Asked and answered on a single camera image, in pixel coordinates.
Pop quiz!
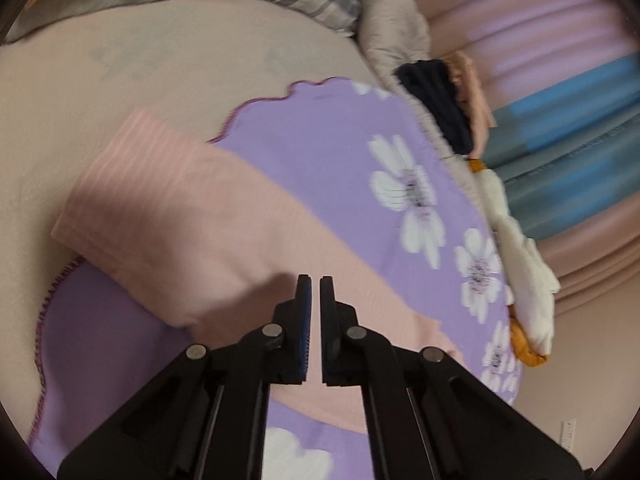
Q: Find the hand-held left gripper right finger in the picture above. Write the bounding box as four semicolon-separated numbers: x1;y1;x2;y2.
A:
319;275;586;480

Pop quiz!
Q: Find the white wall socket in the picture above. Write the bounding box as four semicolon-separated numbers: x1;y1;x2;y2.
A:
560;417;578;453

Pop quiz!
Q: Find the pink striped sweater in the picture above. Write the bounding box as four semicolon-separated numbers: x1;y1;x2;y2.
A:
50;107;466;433

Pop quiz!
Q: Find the grey quilted pillow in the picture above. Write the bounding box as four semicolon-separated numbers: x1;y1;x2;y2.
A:
357;0;433;91

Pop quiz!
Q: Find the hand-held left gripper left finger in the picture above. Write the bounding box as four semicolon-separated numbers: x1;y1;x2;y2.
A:
57;274;313;480

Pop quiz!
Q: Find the white goose plush toy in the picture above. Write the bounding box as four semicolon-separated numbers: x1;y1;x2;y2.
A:
467;157;562;368

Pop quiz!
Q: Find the navy blue garment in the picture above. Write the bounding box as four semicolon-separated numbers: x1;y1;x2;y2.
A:
395;59;473;156

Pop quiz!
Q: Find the purple floral blanket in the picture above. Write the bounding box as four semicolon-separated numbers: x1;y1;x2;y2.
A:
27;77;526;480

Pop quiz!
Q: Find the folded pink garment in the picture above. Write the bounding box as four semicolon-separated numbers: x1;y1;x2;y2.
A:
447;52;498;156

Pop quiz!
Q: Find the pink curtain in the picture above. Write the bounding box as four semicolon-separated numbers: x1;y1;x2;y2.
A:
415;0;640;121
530;200;640;321

